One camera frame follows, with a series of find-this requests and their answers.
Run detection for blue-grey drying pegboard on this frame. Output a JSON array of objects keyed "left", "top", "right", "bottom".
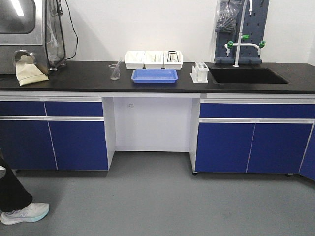
[{"left": 214, "top": 0, "right": 269, "bottom": 64}]

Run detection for white lab faucet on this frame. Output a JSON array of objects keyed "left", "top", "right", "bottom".
[{"left": 225, "top": 0, "right": 269, "bottom": 67}]

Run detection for plastic bag of pegs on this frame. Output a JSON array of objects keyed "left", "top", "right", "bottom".
[{"left": 215, "top": 0, "right": 241, "bottom": 34}]

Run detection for stainless steel cabinet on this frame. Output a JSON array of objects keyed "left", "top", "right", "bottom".
[{"left": 0, "top": 0, "right": 50, "bottom": 74}]

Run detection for beige cloth bag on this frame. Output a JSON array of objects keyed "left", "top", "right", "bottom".
[{"left": 14, "top": 50, "right": 49, "bottom": 86}]

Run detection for black trouser leg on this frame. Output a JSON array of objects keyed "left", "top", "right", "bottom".
[{"left": 0, "top": 157, "right": 33, "bottom": 212}]

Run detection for black lab sink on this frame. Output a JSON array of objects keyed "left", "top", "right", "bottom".
[{"left": 210, "top": 68, "right": 288, "bottom": 84}]

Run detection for left white storage bin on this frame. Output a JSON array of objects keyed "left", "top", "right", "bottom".
[{"left": 125, "top": 51, "right": 145, "bottom": 69}]

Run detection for middle white storage bin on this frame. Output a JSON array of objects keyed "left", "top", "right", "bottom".
[{"left": 144, "top": 51, "right": 163, "bottom": 69}]

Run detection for white storage bin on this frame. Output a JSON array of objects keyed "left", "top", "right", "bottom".
[
  {"left": 125, "top": 51, "right": 145, "bottom": 69},
  {"left": 144, "top": 51, "right": 163, "bottom": 69},
  {"left": 163, "top": 51, "right": 183, "bottom": 70}
]

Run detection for black wire tripod stand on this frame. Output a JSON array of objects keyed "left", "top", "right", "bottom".
[{"left": 167, "top": 51, "right": 179, "bottom": 63}]

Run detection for white test tube rack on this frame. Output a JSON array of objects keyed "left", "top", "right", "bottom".
[{"left": 190, "top": 62, "right": 210, "bottom": 84}]

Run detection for blue lab bench cabinets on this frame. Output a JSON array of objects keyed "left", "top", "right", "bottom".
[{"left": 0, "top": 93, "right": 315, "bottom": 179}]

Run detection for right white storage bin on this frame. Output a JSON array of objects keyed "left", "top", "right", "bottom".
[{"left": 163, "top": 51, "right": 183, "bottom": 70}]

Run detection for black hanging cable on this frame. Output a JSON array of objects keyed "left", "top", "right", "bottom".
[{"left": 50, "top": 0, "right": 79, "bottom": 62}]

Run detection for blue plastic tray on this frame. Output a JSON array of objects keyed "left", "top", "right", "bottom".
[{"left": 131, "top": 69, "right": 178, "bottom": 83}]

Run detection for white sneaker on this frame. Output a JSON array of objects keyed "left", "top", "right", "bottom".
[{"left": 0, "top": 203, "right": 50, "bottom": 225}]

